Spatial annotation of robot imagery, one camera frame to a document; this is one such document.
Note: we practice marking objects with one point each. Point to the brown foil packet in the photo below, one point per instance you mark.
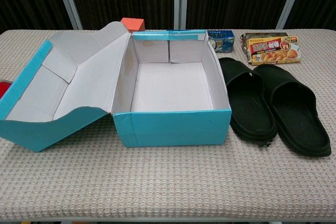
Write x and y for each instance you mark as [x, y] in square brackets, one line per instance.
[260, 35]

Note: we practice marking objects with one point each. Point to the aluminium partition post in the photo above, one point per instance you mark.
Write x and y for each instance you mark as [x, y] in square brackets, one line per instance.
[290, 1]
[181, 1]
[68, 1]

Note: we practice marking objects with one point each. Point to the yellow curry box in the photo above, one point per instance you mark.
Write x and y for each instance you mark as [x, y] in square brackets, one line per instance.
[273, 53]

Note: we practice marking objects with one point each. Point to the light blue shoe box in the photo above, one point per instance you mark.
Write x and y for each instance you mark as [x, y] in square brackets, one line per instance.
[170, 132]

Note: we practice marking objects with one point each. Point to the blue snack packet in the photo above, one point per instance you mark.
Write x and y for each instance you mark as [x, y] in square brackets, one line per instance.
[223, 37]

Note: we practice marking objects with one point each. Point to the beige woven tablecloth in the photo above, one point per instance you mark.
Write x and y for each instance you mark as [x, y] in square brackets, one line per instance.
[157, 182]

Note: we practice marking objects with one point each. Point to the black slipper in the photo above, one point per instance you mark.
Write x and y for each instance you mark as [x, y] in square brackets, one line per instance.
[249, 108]
[302, 119]

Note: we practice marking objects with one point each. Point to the red flat case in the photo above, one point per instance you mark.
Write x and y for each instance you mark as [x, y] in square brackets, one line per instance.
[4, 90]

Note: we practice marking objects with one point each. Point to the orange cube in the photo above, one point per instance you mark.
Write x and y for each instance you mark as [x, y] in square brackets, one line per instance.
[134, 24]

